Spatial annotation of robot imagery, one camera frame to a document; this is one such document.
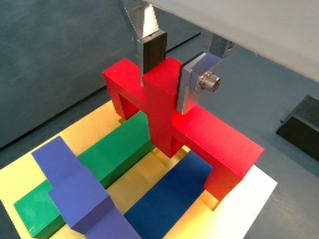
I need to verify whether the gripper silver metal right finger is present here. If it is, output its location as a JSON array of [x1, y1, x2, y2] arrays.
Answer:
[[178, 32, 236, 115]]

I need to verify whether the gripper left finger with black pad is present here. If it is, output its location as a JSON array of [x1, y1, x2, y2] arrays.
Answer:
[[123, 0, 167, 75]]

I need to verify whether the red cross-shaped block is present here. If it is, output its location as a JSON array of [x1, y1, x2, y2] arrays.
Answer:
[[103, 58, 264, 200]]

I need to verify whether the yellow base board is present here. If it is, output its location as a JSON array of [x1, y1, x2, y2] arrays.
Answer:
[[0, 103, 277, 239]]

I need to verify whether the green bar block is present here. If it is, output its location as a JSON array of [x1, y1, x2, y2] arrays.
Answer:
[[14, 112, 154, 239]]

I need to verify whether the black U-shaped holder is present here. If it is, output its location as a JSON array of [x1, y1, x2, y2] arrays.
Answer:
[[277, 95, 319, 161]]

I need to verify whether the blue bar block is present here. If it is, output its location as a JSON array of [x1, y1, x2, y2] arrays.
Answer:
[[125, 151, 214, 239]]

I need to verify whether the purple cross-shaped block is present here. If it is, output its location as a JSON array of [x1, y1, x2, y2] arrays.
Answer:
[[33, 136, 141, 239]]

